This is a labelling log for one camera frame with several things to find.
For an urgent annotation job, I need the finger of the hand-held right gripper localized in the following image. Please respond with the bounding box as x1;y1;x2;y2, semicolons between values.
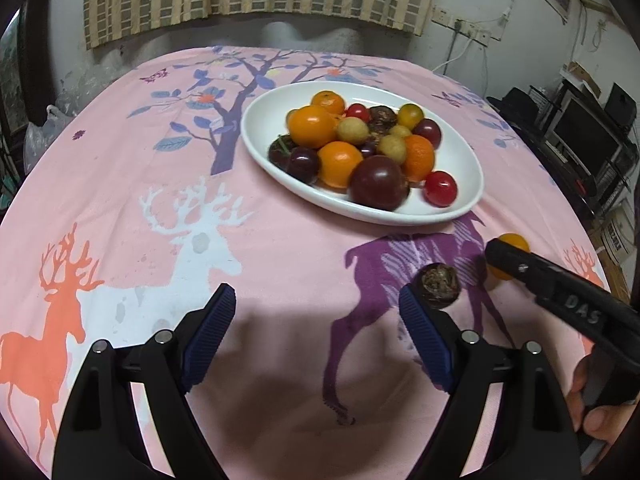
485;238;557;307

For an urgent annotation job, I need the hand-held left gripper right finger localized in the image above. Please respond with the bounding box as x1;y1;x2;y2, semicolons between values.
398;284;581;480

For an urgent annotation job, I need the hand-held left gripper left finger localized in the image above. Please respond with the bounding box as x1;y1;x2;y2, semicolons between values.
51;283;236;480

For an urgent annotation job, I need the orange cherry tomato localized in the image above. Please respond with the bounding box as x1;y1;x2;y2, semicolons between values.
486;233;531;281

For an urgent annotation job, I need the small water chestnut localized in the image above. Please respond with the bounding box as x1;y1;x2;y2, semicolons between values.
417;263;462;311

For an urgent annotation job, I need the white oval plate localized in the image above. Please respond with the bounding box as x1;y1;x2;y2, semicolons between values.
241;81;484;226

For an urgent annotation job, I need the dark purple cherry tomato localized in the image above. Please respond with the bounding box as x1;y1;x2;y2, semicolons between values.
412;118;443;150

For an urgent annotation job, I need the yellow green tomato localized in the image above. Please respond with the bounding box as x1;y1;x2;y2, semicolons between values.
397;103;425;130

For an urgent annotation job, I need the large round orange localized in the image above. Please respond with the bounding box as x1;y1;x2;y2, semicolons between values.
286;106;339;150

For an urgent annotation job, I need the person's right hand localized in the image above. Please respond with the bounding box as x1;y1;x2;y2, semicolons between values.
567;354;640;443

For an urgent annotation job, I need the printed cardboard box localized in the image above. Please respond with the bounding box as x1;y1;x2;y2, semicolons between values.
590;200;633;301

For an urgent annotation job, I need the pink deer print tablecloth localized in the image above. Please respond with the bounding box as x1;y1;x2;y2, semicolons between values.
0;45;631;480

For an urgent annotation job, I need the computer monitor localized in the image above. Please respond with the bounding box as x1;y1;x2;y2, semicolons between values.
550;95;623;173

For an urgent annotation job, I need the black speaker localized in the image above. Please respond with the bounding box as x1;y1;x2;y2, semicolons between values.
605;82;638;128

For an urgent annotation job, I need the small cardboard box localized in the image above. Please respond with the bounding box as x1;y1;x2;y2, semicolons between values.
565;62;603;96

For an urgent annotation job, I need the white power strip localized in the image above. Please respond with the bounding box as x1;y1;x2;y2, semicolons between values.
455;19;493;47

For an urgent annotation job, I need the small orange with stem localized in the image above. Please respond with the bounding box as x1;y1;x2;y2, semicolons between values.
310;90;346;116

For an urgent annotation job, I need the white plastic bag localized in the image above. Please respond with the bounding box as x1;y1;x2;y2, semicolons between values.
25;105;76;166

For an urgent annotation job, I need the clear plastic wrap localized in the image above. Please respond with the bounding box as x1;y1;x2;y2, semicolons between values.
60;60;146;111

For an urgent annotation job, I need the framed picture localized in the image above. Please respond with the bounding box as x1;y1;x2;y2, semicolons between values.
0;7;31;136

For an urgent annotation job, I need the white cable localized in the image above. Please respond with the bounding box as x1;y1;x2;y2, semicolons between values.
432;35;473;76

